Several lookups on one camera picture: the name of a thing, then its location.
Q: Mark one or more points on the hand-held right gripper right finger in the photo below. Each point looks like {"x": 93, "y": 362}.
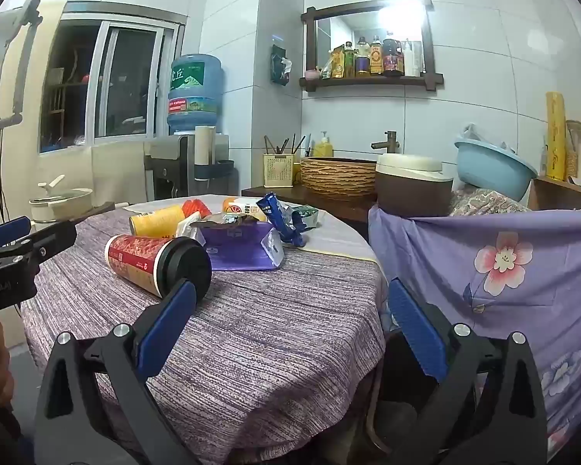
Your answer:
{"x": 416, "y": 329}

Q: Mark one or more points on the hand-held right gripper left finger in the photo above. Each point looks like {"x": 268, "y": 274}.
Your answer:
{"x": 167, "y": 332}

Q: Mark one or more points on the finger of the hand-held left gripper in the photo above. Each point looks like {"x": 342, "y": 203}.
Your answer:
{"x": 7, "y": 231}
{"x": 38, "y": 247}

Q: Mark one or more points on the white tissue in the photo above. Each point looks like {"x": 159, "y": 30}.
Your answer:
{"x": 190, "y": 226}

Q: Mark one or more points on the cream pot with lid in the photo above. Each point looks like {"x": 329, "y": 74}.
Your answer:
{"x": 60, "y": 203}

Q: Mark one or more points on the red cup with black lid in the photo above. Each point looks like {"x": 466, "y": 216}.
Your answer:
{"x": 135, "y": 259}

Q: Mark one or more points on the purple floral sheet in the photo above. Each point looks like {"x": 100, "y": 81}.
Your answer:
{"x": 513, "y": 310}

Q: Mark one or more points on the striped purple tablecloth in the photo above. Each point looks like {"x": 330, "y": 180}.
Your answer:
{"x": 271, "y": 329}

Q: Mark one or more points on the purple snack packet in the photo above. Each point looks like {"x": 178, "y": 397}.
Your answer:
{"x": 237, "y": 252}

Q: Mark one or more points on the yellow orange snack can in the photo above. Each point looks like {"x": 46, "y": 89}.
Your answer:
{"x": 155, "y": 220}

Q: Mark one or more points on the dark foil wrapper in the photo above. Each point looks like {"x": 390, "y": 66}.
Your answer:
{"x": 227, "y": 220}

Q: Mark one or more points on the red orange wrapper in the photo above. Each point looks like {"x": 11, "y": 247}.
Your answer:
{"x": 196, "y": 207}

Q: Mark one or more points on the brown and cream rice cooker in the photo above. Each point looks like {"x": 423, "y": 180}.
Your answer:
{"x": 409, "y": 189}

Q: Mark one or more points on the paisley cloth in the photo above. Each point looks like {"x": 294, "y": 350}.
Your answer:
{"x": 484, "y": 201}

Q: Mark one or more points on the juice bottle with orange label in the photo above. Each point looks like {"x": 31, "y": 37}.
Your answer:
{"x": 246, "y": 208}

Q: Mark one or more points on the white water dispenser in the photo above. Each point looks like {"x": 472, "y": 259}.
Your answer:
{"x": 167, "y": 164}

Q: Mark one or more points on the dark wooden counter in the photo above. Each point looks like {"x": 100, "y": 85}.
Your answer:
{"x": 319, "y": 206}

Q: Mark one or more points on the green small packet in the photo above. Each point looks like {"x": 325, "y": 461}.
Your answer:
{"x": 307, "y": 213}

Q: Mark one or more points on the blue crumpled wrapper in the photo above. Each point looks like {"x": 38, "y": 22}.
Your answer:
{"x": 276, "y": 208}

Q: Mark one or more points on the woven basket basin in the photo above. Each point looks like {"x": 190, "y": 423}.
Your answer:
{"x": 339, "y": 177}

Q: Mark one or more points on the light blue plastic basin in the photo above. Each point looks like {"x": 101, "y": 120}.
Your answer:
{"x": 494, "y": 169}

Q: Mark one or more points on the sliding window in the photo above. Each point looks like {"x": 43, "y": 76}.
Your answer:
{"x": 126, "y": 82}

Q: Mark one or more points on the bronze faucet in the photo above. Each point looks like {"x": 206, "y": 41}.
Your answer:
{"x": 391, "y": 143}

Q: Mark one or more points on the wooden shelf board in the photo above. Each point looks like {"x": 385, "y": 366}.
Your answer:
{"x": 552, "y": 193}

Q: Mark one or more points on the beige chopstick holder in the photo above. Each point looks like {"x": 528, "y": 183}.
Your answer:
{"x": 278, "y": 170}

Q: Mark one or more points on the white plastic bag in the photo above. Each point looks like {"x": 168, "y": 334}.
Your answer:
{"x": 470, "y": 133}

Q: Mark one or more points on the yellow soap pump bottle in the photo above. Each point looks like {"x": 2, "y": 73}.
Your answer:
{"x": 323, "y": 147}

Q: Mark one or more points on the bundle of dark chopsticks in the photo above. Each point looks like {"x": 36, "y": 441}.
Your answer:
{"x": 283, "y": 145}

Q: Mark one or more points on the blue water jug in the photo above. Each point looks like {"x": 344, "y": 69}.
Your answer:
{"x": 196, "y": 92}

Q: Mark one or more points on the glass storage jar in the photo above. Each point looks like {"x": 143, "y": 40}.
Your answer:
{"x": 573, "y": 155}

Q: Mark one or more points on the yellow wrapped roll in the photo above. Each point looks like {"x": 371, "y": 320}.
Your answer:
{"x": 555, "y": 135}

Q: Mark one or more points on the white plastic bottle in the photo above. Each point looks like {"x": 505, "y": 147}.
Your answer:
{"x": 412, "y": 60}

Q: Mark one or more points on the dark bottle with purple label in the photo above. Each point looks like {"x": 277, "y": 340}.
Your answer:
{"x": 393, "y": 60}

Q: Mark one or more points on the dark bottle with blue label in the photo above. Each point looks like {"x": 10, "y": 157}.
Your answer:
{"x": 362, "y": 60}

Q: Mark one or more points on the pink small bowl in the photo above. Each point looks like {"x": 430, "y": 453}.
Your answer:
{"x": 312, "y": 74}

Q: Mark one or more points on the yellow green oil bottle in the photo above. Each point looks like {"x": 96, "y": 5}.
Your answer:
{"x": 350, "y": 60}

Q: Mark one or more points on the yellow seasoning packet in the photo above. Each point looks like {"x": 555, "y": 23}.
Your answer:
{"x": 338, "y": 62}

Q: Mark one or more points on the wood framed mirror shelf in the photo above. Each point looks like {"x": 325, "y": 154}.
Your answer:
{"x": 312, "y": 38}

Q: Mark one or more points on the dark green wall packet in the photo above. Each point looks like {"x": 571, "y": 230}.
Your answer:
{"x": 278, "y": 65}

